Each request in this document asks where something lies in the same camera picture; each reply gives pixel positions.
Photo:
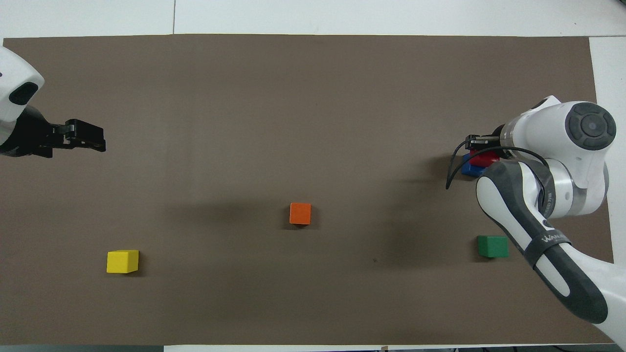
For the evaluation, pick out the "green block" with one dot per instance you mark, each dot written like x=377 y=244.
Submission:
x=493 y=247

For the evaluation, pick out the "brown table mat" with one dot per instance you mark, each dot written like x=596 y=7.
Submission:
x=293 y=122

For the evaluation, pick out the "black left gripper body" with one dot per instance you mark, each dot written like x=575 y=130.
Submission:
x=29 y=139

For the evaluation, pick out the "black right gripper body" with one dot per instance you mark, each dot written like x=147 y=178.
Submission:
x=499 y=137

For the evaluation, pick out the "orange block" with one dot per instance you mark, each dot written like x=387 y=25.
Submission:
x=300 y=214

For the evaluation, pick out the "yellow block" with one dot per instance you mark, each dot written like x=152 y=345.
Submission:
x=122 y=261

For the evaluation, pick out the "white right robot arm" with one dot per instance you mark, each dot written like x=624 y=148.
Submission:
x=587 y=161

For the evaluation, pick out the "red block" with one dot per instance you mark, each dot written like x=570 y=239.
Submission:
x=483 y=159

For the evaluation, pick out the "blue block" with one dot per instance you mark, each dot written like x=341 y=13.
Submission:
x=472 y=170

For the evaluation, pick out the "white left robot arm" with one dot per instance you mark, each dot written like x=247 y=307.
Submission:
x=12 y=68

